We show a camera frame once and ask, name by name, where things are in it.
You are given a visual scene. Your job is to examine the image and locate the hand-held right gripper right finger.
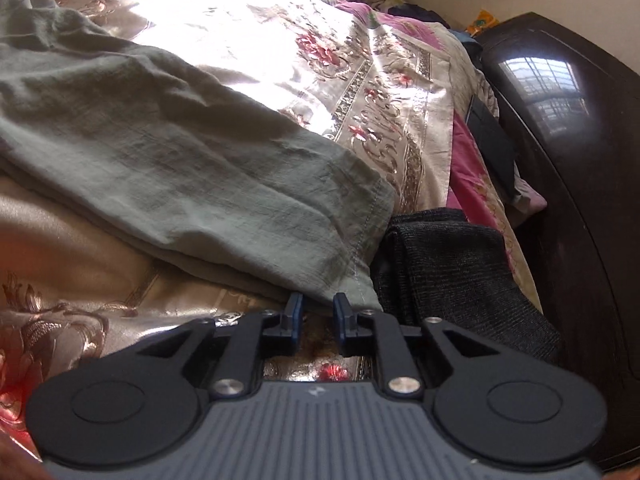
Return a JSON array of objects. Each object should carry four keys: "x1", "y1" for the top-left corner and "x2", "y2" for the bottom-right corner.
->
[{"x1": 333, "y1": 292, "x2": 507, "y2": 394}]

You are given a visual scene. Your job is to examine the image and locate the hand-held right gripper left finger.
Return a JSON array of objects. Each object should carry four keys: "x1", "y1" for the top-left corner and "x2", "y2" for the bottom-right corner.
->
[{"x1": 134, "y1": 292, "x2": 304, "y2": 394}]

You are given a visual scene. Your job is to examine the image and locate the grey-green pants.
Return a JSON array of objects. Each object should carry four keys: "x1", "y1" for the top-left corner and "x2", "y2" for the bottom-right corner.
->
[{"x1": 0, "y1": 0, "x2": 397, "y2": 308}]

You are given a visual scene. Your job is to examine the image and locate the dark grey folded cloth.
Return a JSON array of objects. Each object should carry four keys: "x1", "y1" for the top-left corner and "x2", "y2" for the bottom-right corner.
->
[{"x1": 371, "y1": 208, "x2": 562, "y2": 365}]

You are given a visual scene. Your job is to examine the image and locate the pink floral quilt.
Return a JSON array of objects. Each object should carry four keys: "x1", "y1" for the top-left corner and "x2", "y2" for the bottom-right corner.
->
[{"x1": 336, "y1": 1, "x2": 541, "y2": 311}]

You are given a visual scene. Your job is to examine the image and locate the black flat pouch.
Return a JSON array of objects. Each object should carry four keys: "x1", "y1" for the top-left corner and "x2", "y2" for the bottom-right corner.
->
[{"x1": 465, "y1": 95, "x2": 517, "y2": 200}]

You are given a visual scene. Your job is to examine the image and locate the floral satin bedspread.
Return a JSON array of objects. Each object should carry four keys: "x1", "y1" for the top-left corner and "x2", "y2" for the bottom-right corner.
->
[{"x1": 0, "y1": 0, "x2": 521, "y2": 411}]

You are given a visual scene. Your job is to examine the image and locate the dark wooden bed footboard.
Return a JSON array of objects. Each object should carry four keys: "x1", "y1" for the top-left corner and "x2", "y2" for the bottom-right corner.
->
[{"x1": 470, "y1": 12, "x2": 640, "y2": 471}]

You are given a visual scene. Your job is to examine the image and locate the orange yellow packet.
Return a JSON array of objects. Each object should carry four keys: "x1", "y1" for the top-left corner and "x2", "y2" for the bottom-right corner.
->
[{"x1": 468, "y1": 9, "x2": 501, "y2": 37}]

